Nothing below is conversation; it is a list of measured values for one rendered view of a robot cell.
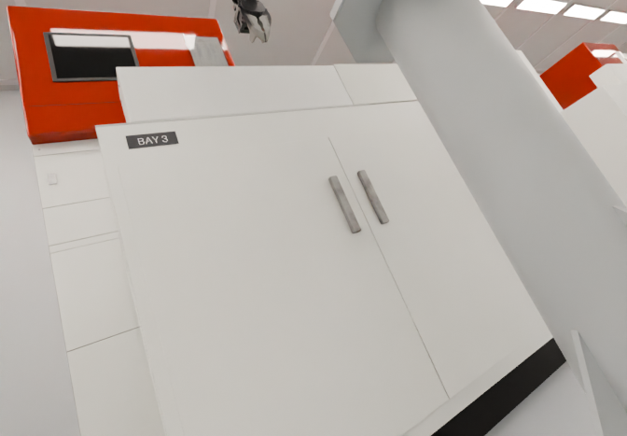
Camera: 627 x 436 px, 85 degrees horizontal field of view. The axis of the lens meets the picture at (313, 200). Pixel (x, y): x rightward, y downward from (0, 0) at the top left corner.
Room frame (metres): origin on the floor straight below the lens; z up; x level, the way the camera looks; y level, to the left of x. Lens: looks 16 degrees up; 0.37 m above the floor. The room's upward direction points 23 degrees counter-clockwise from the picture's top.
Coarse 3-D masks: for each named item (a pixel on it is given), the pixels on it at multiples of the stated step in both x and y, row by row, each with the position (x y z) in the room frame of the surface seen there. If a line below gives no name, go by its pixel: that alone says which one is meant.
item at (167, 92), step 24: (120, 72) 0.56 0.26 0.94; (144, 72) 0.58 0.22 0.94; (168, 72) 0.61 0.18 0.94; (192, 72) 0.63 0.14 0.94; (216, 72) 0.66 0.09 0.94; (240, 72) 0.69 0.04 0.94; (264, 72) 0.72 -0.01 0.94; (288, 72) 0.76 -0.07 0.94; (312, 72) 0.80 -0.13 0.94; (336, 72) 0.84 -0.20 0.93; (120, 96) 0.61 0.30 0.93; (144, 96) 0.57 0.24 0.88; (168, 96) 0.60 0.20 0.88; (192, 96) 0.62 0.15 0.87; (216, 96) 0.65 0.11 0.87; (240, 96) 0.68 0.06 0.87; (264, 96) 0.71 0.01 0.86; (288, 96) 0.74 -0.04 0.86; (312, 96) 0.78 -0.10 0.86; (336, 96) 0.82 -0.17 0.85; (144, 120) 0.57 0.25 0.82
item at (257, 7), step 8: (232, 0) 0.82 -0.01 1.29; (240, 0) 0.77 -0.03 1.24; (248, 0) 0.78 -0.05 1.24; (256, 0) 0.80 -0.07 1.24; (248, 8) 0.78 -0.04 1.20; (256, 8) 0.79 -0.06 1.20; (264, 8) 0.80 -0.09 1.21; (256, 16) 0.80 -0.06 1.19; (240, 24) 0.83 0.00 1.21; (240, 32) 0.84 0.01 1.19; (248, 32) 0.85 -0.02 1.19
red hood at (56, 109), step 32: (32, 32) 0.95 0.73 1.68; (64, 32) 1.00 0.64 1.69; (96, 32) 1.06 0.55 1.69; (128, 32) 1.12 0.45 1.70; (160, 32) 1.19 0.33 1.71; (192, 32) 1.26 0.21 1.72; (32, 64) 0.94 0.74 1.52; (64, 64) 0.99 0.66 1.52; (96, 64) 1.04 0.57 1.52; (128, 64) 1.10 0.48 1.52; (160, 64) 1.16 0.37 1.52; (192, 64) 1.23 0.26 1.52; (224, 64) 1.30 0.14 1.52; (32, 96) 0.93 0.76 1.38; (64, 96) 0.98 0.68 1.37; (96, 96) 1.03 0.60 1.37; (32, 128) 0.93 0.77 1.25; (64, 128) 0.97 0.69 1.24
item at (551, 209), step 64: (384, 0) 0.49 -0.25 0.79; (448, 0) 0.45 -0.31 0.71; (448, 64) 0.47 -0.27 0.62; (512, 64) 0.46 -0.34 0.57; (448, 128) 0.51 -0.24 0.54; (512, 128) 0.46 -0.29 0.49; (512, 192) 0.48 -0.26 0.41; (576, 192) 0.45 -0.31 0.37; (512, 256) 0.53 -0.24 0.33; (576, 256) 0.46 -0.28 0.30; (576, 320) 0.49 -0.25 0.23
